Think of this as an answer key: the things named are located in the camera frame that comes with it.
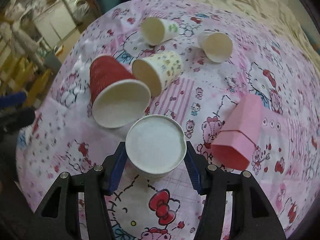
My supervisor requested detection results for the grey trash bin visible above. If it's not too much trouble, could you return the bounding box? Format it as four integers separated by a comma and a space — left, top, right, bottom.
43, 53, 61, 74

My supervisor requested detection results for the red ribbed paper cup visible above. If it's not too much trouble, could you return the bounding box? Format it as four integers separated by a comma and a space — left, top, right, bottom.
89, 54, 151, 128

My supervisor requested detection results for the white pink-print paper cup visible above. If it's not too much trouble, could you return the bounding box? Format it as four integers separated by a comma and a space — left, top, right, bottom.
197, 31, 233, 63

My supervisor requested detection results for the white kitchen cabinet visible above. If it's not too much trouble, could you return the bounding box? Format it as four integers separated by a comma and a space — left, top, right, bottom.
33, 2, 76, 48

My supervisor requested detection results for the cream rumpled blanket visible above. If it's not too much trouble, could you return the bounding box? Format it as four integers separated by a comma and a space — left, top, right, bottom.
175, 0, 313, 63

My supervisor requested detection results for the pink hexagonal box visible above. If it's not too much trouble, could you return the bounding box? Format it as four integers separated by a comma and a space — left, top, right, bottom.
211, 94, 264, 171

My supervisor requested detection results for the plain cream paper cup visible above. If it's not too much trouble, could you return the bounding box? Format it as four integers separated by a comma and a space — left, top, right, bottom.
141, 17, 180, 46

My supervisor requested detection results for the white green leaf paper cup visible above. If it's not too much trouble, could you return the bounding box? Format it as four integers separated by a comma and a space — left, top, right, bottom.
125, 114, 187, 178

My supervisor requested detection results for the pink Hello Kitty bedsheet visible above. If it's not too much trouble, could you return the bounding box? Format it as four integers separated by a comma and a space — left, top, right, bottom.
16, 0, 319, 237

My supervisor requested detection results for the yellow wooden stool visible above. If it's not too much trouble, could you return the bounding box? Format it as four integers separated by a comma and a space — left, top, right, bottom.
1, 53, 53, 107

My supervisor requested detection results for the white washing machine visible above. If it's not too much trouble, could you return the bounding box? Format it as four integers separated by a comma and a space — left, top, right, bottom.
63, 0, 95, 25

